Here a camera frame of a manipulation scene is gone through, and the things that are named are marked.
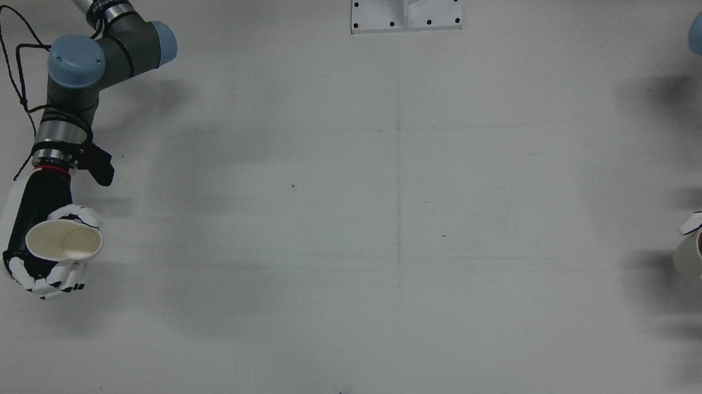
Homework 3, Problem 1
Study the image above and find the white paper cup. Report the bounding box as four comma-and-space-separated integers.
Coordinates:
23, 213, 106, 269

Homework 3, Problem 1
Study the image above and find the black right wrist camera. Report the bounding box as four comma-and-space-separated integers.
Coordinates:
73, 140, 118, 191

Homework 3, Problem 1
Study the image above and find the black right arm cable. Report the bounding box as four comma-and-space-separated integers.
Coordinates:
0, 0, 70, 182

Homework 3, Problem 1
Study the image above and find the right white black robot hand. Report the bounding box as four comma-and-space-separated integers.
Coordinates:
0, 158, 112, 306

